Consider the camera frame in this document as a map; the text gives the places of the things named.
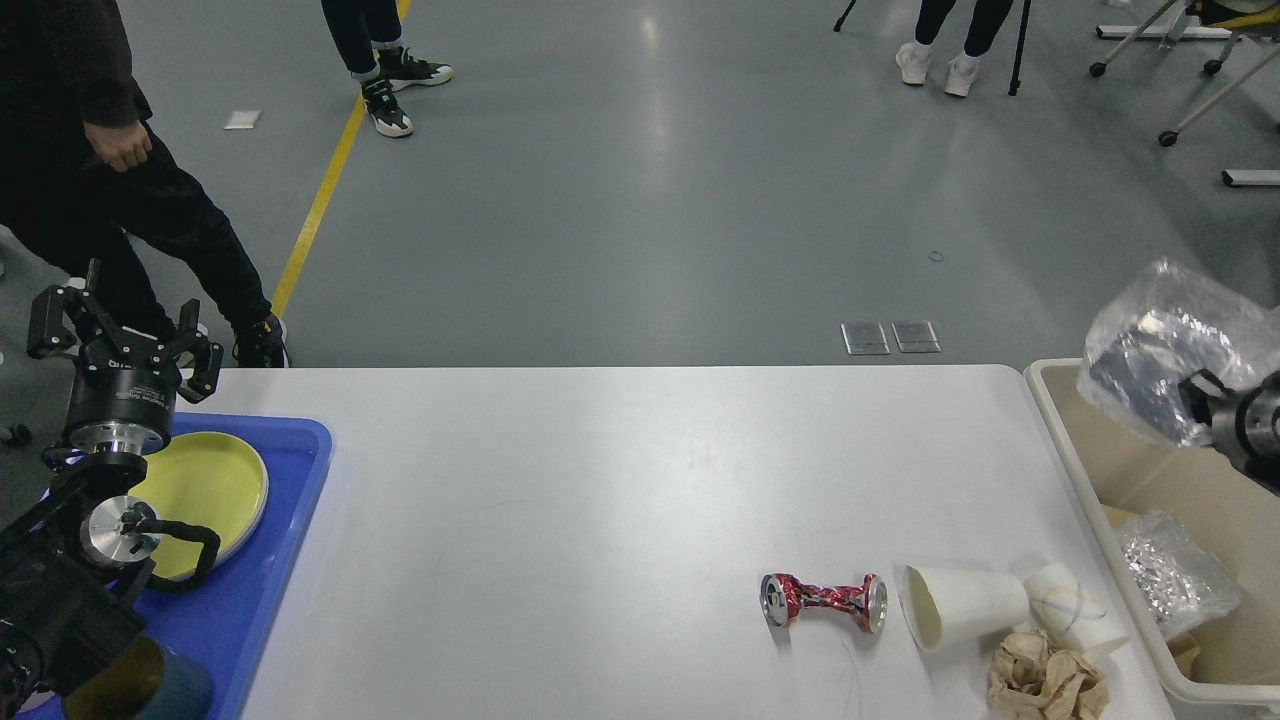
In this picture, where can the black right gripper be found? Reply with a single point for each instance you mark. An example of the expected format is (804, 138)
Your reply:
(1209, 404)

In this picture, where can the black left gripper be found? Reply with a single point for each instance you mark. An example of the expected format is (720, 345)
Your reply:
(114, 405)

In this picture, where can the silver foil bag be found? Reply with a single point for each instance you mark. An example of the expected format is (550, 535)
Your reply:
(1169, 324)

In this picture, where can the yellow plate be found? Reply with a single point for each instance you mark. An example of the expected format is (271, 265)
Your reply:
(203, 479)

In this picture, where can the crushed white paper cup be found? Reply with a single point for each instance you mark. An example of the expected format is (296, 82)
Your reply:
(1074, 616)

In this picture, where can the teal mug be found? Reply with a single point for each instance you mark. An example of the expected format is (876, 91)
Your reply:
(149, 681)

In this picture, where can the paper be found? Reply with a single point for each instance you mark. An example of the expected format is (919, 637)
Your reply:
(1030, 677)

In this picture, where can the crushed red can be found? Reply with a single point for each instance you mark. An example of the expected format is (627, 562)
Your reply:
(782, 597)

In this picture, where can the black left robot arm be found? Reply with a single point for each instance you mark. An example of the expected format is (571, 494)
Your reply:
(74, 564)

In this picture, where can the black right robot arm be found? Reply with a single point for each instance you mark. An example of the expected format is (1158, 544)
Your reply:
(1243, 425)

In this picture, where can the beige plastic bin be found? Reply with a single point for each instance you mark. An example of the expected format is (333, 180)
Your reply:
(1225, 514)

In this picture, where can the person in black clothes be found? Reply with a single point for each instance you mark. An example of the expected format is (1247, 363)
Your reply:
(83, 174)

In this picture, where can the brown box in bin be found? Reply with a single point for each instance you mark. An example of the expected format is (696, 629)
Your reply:
(1185, 651)

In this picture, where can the silver floor plate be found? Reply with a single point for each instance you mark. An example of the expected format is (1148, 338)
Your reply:
(865, 339)
(916, 337)

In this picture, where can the blue plastic tray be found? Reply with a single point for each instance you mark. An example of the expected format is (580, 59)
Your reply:
(224, 625)

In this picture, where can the wheeled chair base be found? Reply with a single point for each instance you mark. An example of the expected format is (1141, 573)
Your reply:
(1232, 42)

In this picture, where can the person with black green sneakers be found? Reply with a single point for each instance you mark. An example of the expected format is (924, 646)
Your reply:
(368, 36)

